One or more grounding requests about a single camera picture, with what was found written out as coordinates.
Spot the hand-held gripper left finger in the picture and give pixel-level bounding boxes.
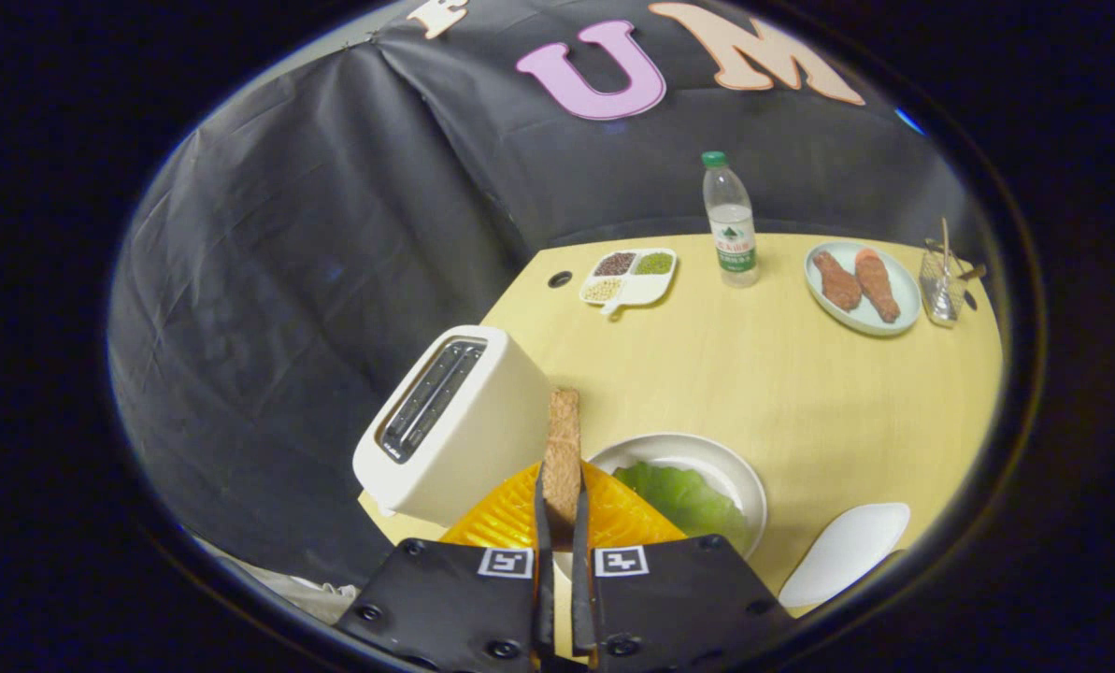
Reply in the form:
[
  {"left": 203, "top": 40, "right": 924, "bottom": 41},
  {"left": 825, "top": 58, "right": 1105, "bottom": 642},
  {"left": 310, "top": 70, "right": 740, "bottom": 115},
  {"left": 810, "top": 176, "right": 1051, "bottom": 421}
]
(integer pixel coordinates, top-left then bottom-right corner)
[{"left": 336, "top": 461, "right": 556, "bottom": 673}]

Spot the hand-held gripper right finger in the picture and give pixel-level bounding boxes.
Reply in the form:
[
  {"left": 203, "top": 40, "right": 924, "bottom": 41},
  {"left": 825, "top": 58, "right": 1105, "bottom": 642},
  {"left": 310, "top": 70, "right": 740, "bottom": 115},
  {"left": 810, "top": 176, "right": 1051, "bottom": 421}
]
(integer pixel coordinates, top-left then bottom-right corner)
[{"left": 571, "top": 460, "right": 798, "bottom": 673}]

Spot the green lettuce leaf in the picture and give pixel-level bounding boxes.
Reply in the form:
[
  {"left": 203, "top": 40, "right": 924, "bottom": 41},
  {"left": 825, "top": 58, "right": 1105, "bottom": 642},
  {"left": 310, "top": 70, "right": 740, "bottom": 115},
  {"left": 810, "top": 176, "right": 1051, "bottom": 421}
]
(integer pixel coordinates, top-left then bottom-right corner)
[{"left": 611, "top": 461, "right": 752, "bottom": 554}]

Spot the toasted bread slice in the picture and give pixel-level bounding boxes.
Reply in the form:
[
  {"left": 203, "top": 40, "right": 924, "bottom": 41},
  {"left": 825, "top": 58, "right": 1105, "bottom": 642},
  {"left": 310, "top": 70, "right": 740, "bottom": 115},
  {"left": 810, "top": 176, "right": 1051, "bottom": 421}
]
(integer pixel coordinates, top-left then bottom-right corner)
[{"left": 542, "top": 388, "right": 583, "bottom": 552}]

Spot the large grey-white plate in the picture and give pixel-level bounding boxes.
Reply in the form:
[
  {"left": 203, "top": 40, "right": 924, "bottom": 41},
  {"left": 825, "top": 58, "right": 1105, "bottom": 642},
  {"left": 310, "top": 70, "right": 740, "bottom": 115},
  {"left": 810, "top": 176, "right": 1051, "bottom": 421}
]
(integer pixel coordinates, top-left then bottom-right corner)
[{"left": 557, "top": 432, "right": 768, "bottom": 580}]

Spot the beige cloth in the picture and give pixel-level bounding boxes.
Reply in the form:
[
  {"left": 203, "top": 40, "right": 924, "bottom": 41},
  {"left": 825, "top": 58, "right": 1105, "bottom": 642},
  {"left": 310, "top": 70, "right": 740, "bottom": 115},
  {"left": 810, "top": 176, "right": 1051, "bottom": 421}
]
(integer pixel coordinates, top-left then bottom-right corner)
[{"left": 193, "top": 536, "right": 362, "bottom": 625}]

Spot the small white plate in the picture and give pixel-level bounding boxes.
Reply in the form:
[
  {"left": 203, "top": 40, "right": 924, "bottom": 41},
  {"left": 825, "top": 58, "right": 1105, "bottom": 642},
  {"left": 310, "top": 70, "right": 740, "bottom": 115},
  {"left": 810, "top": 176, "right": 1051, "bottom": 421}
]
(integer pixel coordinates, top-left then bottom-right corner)
[{"left": 779, "top": 502, "right": 911, "bottom": 610}]

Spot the white toaster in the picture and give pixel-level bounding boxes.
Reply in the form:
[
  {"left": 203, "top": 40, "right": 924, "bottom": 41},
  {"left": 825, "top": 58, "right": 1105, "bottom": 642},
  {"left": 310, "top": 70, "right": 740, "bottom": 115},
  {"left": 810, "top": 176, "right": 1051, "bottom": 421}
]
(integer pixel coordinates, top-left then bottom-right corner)
[{"left": 352, "top": 324, "right": 554, "bottom": 529}]

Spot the white divided condiment dish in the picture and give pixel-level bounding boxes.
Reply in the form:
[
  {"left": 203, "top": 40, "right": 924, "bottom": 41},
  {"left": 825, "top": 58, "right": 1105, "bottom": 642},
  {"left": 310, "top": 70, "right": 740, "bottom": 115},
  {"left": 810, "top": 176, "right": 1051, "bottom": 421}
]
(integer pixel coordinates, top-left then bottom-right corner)
[{"left": 579, "top": 248, "right": 679, "bottom": 319}]

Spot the brown meat patty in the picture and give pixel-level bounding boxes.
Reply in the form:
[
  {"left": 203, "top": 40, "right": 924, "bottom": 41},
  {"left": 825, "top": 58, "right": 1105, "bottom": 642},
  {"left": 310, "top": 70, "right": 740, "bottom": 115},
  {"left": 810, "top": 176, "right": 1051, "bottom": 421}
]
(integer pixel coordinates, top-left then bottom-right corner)
[{"left": 812, "top": 250, "right": 864, "bottom": 312}]

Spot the black backdrop cloth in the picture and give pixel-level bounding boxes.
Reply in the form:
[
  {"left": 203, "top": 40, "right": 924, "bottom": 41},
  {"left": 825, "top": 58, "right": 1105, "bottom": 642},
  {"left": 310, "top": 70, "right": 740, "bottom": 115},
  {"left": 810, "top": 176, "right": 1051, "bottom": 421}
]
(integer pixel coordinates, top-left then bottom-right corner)
[{"left": 108, "top": 0, "right": 988, "bottom": 585}]

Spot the clear plastic water bottle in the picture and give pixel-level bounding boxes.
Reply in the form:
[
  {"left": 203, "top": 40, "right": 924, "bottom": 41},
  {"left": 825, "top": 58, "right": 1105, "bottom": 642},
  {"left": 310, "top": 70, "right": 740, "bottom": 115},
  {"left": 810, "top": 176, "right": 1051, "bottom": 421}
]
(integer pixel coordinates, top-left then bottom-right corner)
[{"left": 701, "top": 150, "right": 761, "bottom": 289}]

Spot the orange-edged meat patty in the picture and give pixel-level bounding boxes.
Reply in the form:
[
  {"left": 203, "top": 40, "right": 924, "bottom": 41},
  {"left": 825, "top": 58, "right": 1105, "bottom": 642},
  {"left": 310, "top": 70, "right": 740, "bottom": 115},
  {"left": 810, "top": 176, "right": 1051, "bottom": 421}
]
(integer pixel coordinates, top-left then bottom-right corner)
[{"left": 854, "top": 247, "right": 902, "bottom": 324}]

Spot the light blue plate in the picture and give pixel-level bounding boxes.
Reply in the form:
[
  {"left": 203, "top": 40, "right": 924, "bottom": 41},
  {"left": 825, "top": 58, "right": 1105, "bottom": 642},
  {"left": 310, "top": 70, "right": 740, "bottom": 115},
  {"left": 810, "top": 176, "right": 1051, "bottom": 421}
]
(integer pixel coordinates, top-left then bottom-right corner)
[{"left": 804, "top": 241, "right": 922, "bottom": 337}]

